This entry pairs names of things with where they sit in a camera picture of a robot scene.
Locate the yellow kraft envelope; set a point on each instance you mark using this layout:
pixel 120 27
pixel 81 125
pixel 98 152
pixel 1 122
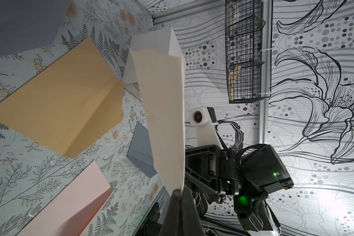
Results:
pixel 69 105

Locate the pink envelope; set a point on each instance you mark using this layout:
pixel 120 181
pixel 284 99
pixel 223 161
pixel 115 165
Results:
pixel 74 208

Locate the black wire mesh basket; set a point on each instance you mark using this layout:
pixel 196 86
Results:
pixel 243 50

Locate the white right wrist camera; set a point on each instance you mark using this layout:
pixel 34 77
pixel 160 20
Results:
pixel 203 119

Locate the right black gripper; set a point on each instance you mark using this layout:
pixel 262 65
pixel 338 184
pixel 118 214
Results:
pixel 209 170

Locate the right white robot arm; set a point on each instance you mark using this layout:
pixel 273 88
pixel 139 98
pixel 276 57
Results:
pixel 247 176

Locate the lilac grey envelope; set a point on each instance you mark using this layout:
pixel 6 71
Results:
pixel 26 25

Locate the dark grey envelope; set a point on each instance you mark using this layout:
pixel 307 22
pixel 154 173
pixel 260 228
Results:
pixel 140 152

